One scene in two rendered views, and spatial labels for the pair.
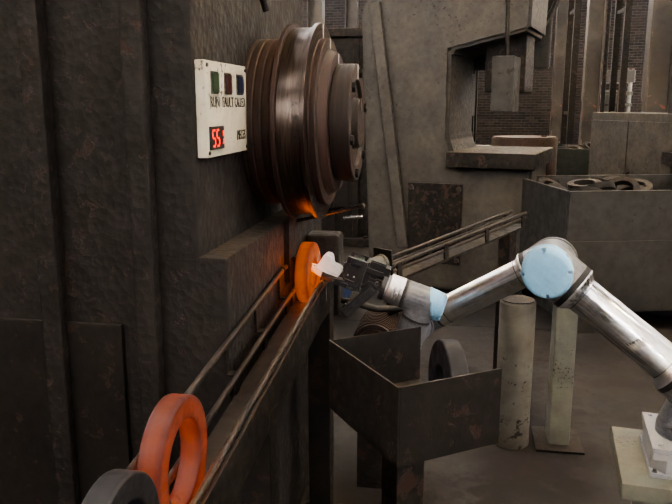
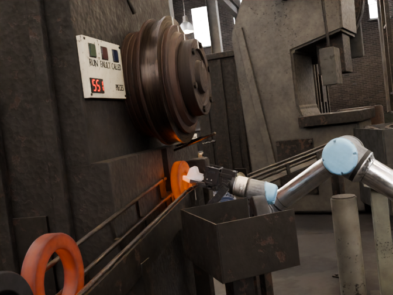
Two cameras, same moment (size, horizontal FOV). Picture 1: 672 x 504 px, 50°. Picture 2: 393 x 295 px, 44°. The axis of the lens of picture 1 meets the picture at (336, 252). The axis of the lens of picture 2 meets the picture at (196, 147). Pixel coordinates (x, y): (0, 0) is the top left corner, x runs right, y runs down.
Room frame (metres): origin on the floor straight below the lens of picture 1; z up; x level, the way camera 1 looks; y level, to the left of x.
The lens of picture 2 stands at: (0.00, -0.19, 0.95)
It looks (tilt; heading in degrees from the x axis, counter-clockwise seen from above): 3 degrees down; 6
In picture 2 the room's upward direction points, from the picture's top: 7 degrees counter-clockwise
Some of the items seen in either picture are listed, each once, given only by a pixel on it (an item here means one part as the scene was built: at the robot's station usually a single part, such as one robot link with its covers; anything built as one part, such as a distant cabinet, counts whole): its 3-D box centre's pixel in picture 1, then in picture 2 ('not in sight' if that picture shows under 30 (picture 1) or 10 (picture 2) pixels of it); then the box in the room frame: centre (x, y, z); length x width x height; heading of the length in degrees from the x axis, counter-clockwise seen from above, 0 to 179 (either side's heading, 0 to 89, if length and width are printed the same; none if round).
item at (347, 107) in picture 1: (349, 123); (196, 77); (1.79, -0.03, 1.11); 0.28 x 0.06 x 0.28; 170
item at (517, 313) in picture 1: (514, 372); (348, 249); (2.34, -0.61, 0.26); 0.12 x 0.12 x 0.52
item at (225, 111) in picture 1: (224, 109); (103, 69); (1.49, 0.23, 1.15); 0.26 x 0.02 x 0.18; 170
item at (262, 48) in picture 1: (278, 122); (151, 84); (1.82, 0.14, 1.12); 0.47 x 0.10 x 0.47; 170
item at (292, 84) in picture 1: (310, 122); (171, 81); (1.81, 0.06, 1.11); 0.47 x 0.06 x 0.47; 170
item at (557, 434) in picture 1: (562, 357); (382, 235); (2.35, -0.78, 0.31); 0.24 x 0.16 x 0.62; 170
